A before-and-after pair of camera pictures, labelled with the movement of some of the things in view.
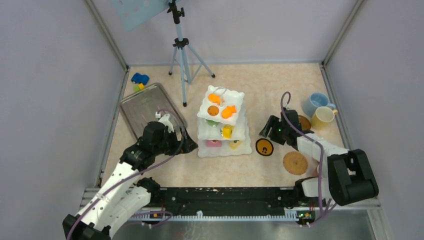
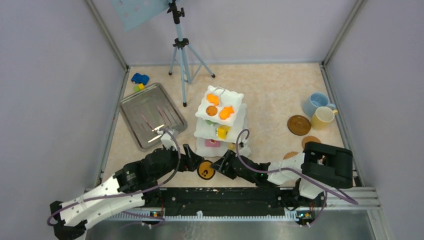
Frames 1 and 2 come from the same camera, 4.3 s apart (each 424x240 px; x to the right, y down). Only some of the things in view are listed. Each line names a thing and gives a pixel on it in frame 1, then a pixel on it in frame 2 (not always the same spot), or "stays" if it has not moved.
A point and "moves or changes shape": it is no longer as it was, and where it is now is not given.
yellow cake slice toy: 228,131 moves or changes shape
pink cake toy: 214,143 stays
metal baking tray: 149,105 stays
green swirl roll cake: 211,123 stays
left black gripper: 178,145 to 191,161
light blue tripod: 189,59 stays
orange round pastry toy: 213,110 stays
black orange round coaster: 264,147 to 204,171
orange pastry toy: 214,98 stays
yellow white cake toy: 234,144 moves or changes shape
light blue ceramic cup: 315,100 stays
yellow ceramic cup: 323,116 stays
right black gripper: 273,122 to 221,165
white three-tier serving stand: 221,126 stays
